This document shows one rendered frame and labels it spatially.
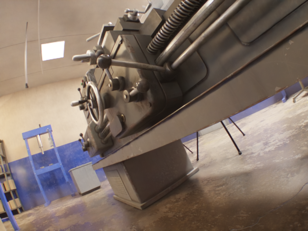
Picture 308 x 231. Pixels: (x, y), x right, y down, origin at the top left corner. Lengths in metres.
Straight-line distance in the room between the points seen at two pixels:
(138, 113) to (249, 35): 0.41
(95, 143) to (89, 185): 1.97
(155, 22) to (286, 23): 0.45
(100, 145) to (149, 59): 0.96
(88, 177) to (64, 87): 3.13
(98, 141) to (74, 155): 3.28
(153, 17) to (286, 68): 0.51
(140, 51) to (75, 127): 4.35
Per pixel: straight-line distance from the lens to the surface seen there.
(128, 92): 0.46
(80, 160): 4.59
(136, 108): 0.52
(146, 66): 0.45
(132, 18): 0.80
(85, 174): 3.22
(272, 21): 0.45
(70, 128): 4.77
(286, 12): 0.45
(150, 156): 1.26
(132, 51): 0.52
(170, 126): 0.40
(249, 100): 0.28
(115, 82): 0.55
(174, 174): 1.36
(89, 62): 0.71
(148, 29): 0.66
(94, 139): 1.34
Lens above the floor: 0.42
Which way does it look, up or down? 9 degrees up
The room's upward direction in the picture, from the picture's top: 25 degrees counter-clockwise
